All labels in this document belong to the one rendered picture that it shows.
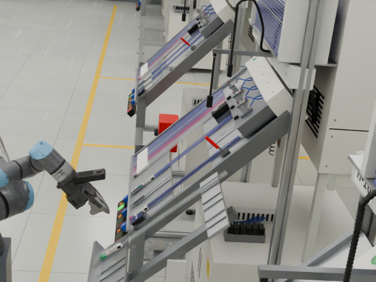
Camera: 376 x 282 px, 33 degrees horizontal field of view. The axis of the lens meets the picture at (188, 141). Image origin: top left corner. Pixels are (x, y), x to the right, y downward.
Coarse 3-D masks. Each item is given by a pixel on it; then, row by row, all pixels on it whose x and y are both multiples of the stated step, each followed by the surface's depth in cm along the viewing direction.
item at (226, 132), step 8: (248, 72) 271; (240, 80) 270; (224, 88) 276; (208, 120) 260; (232, 120) 242; (208, 128) 253; (224, 128) 241; (232, 128) 235; (208, 136) 246; (216, 136) 241; (224, 136) 235; (232, 136) 230; (240, 136) 225; (248, 136) 220; (208, 144) 240; (224, 144) 229; (240, 144) 220; (216, 160) 224
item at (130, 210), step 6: (132, 156) 285; (132, 162) 279; (132, 168) 274; (132, 174) 269; (132, 180) 263; (132, 186) 258; (132, 192) 254; (132, 198) 249; (132, 204) 245; (132, 210) 241; (126, 222) 231; (126, 228) 227
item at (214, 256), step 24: (240, 192) 287; (264, 192) 289; (312, 192) 294; (336, 192) 296; (336, 216) 274; (216, 240) 246; (288, 240) 251; (192, 264) 300; (216, 264) 232; (240, 264) 232; (264, 264) 233; (288, 264) 235
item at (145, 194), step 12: (168, 156) 260; (156, 168) 259; (168, 168) 249; (144, 180) 258; (156, 180) 249; (168, 180) 240; (144, 192) 247; (156, 192) 239; (144, 204) 238; (156, 204) 231
